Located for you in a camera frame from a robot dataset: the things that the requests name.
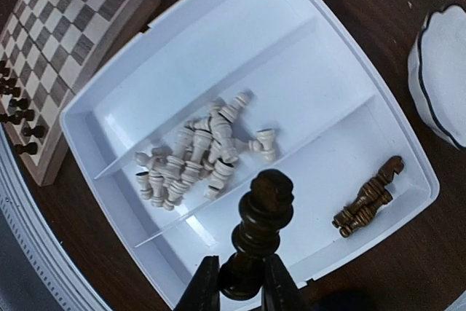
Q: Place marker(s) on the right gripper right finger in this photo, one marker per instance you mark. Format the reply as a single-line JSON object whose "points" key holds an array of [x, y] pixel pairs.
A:
{"points": [[279, 292]]}

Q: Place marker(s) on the dark king piece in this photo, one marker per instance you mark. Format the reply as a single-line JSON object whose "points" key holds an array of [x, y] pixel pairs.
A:
{"points": [[264, 210]]}

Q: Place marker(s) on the white scalloped ceramic bowl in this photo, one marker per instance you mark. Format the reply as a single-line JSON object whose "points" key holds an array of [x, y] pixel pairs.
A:
{"points": [[436, 73]]}

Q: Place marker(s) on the wooden chess board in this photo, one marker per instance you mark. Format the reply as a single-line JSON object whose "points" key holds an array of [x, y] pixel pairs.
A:
{"points": [[53, 48]]}

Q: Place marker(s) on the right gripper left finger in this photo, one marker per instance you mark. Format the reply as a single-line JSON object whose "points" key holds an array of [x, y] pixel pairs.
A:
{"points": [[202, 293]]}

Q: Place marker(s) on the pile of dark chess pieces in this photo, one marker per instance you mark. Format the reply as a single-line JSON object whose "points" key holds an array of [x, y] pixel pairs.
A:
{"points": [[370, 198]]}

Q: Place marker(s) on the front aluminium rail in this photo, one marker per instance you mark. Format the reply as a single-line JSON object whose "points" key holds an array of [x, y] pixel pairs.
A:
{"points": [[51, 264]]}

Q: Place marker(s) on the white divided plastic tray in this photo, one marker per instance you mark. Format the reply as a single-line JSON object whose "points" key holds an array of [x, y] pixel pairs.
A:
{"points": [[172, 130]]}

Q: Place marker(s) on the pile of white chess pieces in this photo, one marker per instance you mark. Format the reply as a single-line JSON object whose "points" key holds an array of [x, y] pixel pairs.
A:
{"points": [[203, 149]]}

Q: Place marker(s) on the dark rook piece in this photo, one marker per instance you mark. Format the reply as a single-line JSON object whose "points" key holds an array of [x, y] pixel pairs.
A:
{"points": [[22, 103]]}

